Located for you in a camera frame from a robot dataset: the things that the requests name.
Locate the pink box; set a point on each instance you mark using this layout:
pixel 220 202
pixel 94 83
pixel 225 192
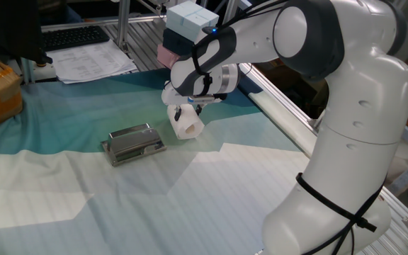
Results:
pixel 165 56

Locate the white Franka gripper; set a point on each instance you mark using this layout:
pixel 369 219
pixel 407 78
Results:
pixel 170 97

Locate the aluminium table edge rail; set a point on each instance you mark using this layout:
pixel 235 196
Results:
pixel 290 106

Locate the black monitor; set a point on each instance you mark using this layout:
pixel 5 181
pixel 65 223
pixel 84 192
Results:
pixel 9 28

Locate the dark blue box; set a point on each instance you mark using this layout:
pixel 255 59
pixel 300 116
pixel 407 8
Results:
pixel 174 42

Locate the silver wrist camera blue caps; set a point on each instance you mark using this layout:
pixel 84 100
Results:
pixel 200 99

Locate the chrome toilet paper holder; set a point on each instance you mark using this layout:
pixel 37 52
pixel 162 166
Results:
pixel 133 145

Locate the white toilet paper roll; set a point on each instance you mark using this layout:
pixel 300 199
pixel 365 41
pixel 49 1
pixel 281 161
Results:
pixel 188 124

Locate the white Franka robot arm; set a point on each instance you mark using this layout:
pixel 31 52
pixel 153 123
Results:
pixel 360 106

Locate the black keyboard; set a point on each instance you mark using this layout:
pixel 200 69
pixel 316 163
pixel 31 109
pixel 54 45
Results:
pixel 73 37

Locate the green and white tablecloth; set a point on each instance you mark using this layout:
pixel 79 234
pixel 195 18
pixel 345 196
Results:
pixel 83 198

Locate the aluminium frame post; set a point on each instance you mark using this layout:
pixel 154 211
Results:
pixel 123 25

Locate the light blue box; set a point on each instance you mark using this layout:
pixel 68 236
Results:
pixel 190 17

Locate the printed paper stack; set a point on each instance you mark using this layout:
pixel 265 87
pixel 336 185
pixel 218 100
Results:
pixel 90 62

